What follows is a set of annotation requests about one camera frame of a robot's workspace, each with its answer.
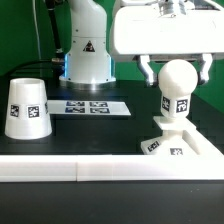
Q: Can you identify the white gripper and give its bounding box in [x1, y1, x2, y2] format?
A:
[110, 6, 224, 86]

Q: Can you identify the white lamp bulb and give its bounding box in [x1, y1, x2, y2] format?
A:
[158, 59, 198, 119]

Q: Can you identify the white lamp base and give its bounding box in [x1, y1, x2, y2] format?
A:
[141, 116, 196, 156]

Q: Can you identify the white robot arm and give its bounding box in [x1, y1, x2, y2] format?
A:
[60, 0, 224, 89]

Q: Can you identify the white lamp shade cone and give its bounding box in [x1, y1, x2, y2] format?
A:
[5, 78, 52, 140]

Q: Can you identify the white marker tag sheet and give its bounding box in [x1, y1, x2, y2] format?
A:
[48, 100, 131, 116]

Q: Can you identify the white L-shaped fence wall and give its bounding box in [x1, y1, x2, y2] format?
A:
[0, 128, 224, 182]

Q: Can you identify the black cable on table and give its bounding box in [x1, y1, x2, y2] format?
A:
[9, 59, 65, 76]

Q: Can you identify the black hose behind robot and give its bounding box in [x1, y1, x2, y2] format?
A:
[44, 0, 64, 54]

